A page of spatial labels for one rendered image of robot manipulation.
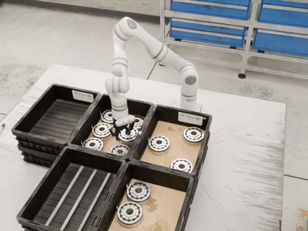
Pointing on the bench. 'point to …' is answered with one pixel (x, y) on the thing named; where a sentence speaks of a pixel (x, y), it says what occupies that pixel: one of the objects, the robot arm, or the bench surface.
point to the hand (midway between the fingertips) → (122, 136)
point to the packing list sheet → (7, 138)
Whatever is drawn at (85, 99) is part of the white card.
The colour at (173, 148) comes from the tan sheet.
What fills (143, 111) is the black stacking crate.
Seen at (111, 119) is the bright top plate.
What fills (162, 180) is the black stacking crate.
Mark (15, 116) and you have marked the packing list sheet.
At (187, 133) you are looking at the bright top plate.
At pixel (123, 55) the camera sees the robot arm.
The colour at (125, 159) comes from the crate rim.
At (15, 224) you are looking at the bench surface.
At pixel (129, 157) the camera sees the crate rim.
